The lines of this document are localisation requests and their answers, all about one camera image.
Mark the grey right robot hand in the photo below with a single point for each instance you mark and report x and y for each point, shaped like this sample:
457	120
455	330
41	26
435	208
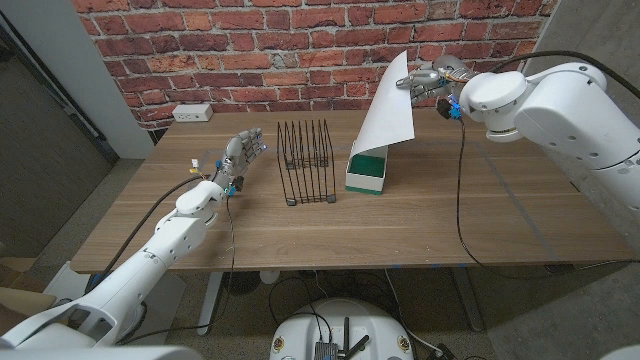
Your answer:
445	75

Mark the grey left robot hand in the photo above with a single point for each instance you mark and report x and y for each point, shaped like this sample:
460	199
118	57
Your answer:
235	152

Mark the white paper sheet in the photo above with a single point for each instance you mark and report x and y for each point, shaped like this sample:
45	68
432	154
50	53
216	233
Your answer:
390	110

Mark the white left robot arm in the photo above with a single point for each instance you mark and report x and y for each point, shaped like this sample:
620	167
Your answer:
160	250

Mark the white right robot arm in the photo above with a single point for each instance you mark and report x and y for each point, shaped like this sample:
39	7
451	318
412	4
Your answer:
560	115

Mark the white and green box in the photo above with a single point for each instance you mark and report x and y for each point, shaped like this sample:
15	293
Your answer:
365	181

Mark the brown cardboard box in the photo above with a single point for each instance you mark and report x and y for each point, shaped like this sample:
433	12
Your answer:
20	300

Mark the white power outlet strip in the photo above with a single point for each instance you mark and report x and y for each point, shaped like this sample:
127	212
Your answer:
192	113

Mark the brick print backdrop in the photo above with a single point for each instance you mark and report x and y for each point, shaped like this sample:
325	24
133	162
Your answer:
250	50

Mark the white cylinder under table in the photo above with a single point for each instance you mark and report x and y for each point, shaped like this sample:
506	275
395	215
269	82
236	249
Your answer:
270	276

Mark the black round floor object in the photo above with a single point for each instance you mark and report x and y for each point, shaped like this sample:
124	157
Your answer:
247	282

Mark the white table leg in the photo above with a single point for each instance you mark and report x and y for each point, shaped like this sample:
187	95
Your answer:
210	305

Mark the white robot torso base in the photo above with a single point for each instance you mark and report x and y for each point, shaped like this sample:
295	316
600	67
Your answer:
300	330

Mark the blue floor object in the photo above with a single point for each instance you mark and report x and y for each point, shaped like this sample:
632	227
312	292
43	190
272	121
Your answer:
95	282

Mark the dark grey table leg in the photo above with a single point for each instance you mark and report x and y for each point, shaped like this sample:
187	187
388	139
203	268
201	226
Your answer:
467	300

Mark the black power adapter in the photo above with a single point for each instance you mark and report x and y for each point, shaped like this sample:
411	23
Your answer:
444	352

